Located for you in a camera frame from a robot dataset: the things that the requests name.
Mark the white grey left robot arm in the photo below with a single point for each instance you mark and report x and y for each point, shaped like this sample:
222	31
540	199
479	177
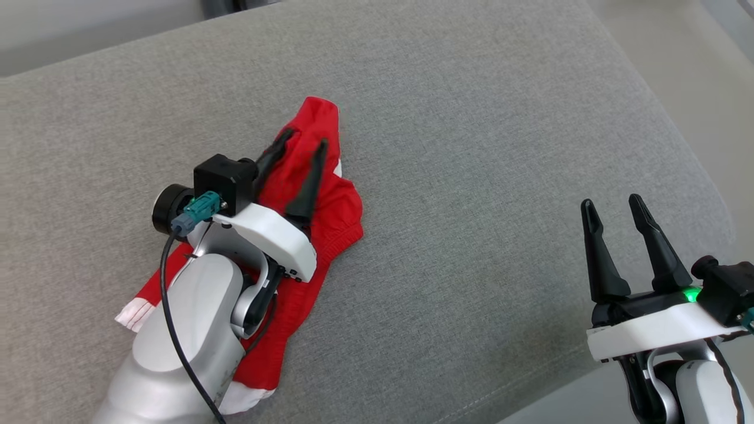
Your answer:
194	318

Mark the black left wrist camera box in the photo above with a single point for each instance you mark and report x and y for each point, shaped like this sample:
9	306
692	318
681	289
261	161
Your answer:
227	179

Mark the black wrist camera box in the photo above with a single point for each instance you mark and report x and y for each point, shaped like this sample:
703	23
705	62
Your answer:
727	291
227	179

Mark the red jersey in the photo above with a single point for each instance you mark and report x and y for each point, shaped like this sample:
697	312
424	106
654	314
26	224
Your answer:
336	206

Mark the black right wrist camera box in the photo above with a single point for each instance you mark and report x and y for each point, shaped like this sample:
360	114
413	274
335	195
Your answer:
727	291

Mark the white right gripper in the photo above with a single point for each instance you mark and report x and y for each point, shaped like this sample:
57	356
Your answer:
648	333

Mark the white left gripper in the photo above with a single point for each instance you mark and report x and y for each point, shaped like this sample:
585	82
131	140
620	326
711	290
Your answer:
277	241

